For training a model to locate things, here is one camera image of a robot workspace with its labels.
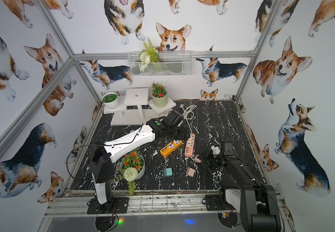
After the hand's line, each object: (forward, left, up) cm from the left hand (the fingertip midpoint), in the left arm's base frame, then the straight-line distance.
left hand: (188, 135), depth 80 cm
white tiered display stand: (+24, +35, -4) cm, 43 cm away
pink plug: (-15, -1, -16) cm, 22 cm away
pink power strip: (-2, -1, -15) cm, 16 cm away
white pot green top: (+23, +47, +4) cm, 53 cm away
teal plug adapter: (-15, +12, -15) cm, 24 cm away
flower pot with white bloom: (-16, +29, -3) cm, 34 cm away
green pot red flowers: (+25, +16, +7) cm, 31 cm away
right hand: (-8, -6, -12) cm, 15 cm away
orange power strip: (+2, +8, -15) cm, 17 cm away
